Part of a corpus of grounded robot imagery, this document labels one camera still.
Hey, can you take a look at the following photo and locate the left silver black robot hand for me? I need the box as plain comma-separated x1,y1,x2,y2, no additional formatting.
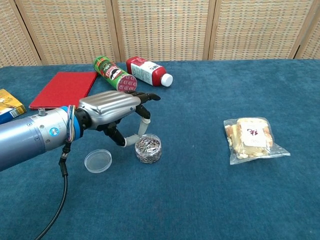
74,90,162,148

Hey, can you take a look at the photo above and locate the green Pringles can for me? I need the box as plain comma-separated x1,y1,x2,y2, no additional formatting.
93,55,138,92

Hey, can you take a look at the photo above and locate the red notebook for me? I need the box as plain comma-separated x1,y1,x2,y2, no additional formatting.
28,71,99,111

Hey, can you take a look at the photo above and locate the red juice bottle white cap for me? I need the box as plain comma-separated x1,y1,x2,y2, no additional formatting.
125,56,174,88

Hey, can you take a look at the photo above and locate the clear plastic round lid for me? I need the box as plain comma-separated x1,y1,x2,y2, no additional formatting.
83,148,113,174

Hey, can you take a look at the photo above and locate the clear jar of paperclips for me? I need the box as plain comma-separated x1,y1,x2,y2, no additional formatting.
134,133,163,164

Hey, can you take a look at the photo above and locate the woven bamboo folding screen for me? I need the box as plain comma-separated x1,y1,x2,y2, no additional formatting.
0,0,320,69

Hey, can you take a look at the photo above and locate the yellow and blue carton box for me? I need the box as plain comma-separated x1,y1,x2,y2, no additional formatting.
0,88,28,125

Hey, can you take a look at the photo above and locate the blue carpet table cover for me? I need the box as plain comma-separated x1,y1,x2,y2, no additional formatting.
0,58,320,240

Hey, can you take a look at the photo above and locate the clear bag of snacks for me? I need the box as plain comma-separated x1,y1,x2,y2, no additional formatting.
223,116,292,166

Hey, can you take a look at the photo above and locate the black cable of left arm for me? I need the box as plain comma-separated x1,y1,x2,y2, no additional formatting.
34,141,73,240

